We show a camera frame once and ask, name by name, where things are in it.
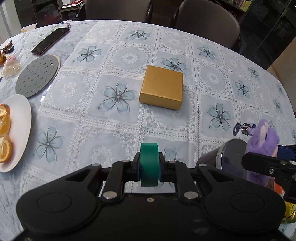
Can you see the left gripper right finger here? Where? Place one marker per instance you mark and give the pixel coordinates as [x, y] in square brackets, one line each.
[178, 174]

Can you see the finger of the black right gripper seen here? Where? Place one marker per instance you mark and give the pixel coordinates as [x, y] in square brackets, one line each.
[261, 168]

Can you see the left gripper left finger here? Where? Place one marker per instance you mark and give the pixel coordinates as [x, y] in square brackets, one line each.
[117, 176]

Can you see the green tape roll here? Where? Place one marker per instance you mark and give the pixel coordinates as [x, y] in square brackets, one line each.
[149, 164]

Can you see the purple plush doll keychain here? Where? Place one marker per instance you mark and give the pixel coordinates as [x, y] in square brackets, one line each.
[264, 140]

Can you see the red floral tin wooden lid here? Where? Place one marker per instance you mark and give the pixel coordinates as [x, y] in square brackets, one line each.
[275, 187]

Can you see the yellow zip pouch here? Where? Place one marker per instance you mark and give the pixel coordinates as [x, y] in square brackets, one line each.
[290, 216]

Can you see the dark candle jar silver lid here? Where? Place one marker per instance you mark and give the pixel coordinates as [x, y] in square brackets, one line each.
[227, 158]

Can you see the floral lace tablecloth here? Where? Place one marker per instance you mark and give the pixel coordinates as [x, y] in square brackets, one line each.
[160, 132]

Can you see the gold cardboard box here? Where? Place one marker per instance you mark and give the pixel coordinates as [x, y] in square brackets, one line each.
[162, 87]

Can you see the orange slices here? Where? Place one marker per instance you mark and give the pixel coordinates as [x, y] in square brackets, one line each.
[6, 145]

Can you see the white plate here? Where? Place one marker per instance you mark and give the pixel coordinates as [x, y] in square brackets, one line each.
[21, 119]

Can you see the grey oval silicone mat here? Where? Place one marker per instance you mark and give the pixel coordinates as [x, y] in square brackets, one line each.
[37, 75]

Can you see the dark bookshelf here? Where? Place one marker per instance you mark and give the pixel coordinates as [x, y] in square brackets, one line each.
[267, 27]

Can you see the amber trinkets on table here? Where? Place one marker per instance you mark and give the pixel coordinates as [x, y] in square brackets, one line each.
[9, 62]

